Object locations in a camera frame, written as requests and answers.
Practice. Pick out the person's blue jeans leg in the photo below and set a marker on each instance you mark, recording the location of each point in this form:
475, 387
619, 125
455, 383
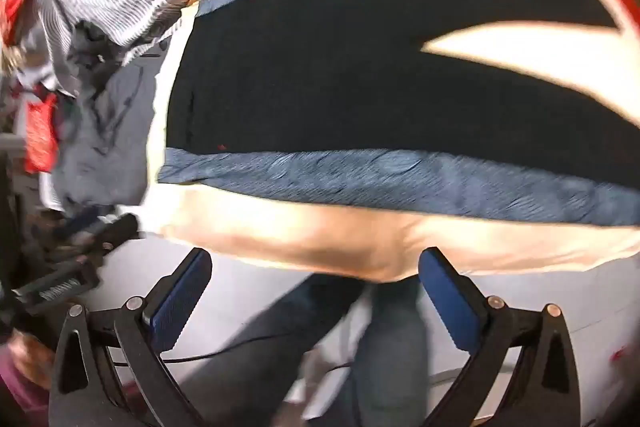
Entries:
392, 357
270, 357

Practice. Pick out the red cloth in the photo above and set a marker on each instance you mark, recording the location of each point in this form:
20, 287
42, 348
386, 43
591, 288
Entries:
41, 132
15, 2

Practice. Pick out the grey cloth with dark pattern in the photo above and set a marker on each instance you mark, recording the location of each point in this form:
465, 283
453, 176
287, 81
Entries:
115, 132

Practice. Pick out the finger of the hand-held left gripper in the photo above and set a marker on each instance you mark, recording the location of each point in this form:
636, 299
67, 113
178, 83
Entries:
117, 228
80, 223

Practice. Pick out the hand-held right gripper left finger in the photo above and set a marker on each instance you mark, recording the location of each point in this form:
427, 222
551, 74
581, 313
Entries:
182, 302

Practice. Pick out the black pants with blue waistband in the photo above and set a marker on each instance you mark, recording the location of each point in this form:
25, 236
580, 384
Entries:
350, 82

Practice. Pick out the person's left forearm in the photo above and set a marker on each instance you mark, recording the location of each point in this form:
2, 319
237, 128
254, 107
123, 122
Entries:
22, 372

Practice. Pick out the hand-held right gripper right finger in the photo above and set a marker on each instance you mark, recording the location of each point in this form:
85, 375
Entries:
447, 302

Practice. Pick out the peach bed sheet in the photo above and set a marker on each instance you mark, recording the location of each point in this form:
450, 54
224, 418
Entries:
300, 237

